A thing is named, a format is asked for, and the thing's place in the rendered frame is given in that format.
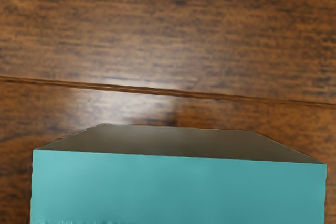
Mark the teal faceted mug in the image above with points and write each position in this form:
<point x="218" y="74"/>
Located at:
<point x="178" y="190"/>

